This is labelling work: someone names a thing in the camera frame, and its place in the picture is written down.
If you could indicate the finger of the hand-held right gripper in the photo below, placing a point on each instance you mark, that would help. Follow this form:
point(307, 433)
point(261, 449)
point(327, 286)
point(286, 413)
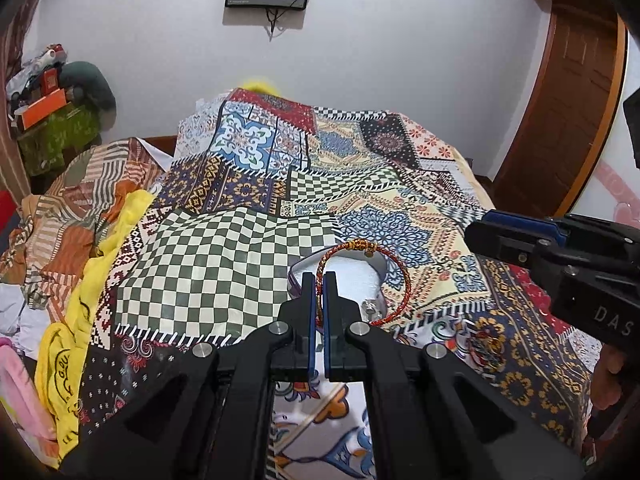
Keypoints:
point(520, 222)
point(500, 242)

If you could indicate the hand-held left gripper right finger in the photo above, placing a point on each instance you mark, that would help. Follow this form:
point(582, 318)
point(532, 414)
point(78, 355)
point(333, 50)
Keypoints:
point(328, 312)

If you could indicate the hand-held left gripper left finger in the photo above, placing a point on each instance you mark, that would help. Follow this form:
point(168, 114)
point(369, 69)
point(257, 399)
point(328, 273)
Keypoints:
point(310, 312)

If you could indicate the white jewelry box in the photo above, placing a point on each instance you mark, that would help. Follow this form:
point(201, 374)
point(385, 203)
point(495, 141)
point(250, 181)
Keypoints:
point(357, 275)

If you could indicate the small silver jewelry piece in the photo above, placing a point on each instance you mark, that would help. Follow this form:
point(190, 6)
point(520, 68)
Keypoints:
point(369, 306)

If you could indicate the person's right hand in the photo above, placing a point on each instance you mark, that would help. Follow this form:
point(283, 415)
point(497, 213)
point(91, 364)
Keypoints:
point(606, 375)

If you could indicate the patchwork printed blanket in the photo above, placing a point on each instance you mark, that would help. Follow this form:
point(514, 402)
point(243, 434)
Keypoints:
point(240, 240)

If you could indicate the brown wooden door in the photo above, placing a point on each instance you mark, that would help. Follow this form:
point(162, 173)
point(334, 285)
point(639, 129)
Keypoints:
point(565, 110)

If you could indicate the black flat panel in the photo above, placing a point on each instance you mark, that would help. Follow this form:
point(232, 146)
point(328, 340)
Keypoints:
point(632, 127)

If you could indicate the yellow cloth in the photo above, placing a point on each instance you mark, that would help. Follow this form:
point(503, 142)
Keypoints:
point(75, 340)

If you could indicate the orange striped blanket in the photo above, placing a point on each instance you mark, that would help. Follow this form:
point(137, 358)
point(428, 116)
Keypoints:
point(65, 220)

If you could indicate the white cloth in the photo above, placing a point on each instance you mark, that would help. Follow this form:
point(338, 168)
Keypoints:
point(15, 310)

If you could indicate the pink cloth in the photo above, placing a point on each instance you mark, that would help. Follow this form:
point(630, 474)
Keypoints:
point(22, 400)

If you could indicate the green patterned bag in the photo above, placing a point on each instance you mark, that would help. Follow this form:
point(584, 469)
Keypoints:
point(55, 135)

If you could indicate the dark green cushion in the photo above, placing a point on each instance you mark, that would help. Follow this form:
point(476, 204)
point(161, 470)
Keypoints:
point(90, 82)

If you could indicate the orange box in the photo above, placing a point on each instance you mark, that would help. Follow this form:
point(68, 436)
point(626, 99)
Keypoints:
point(42, 105)

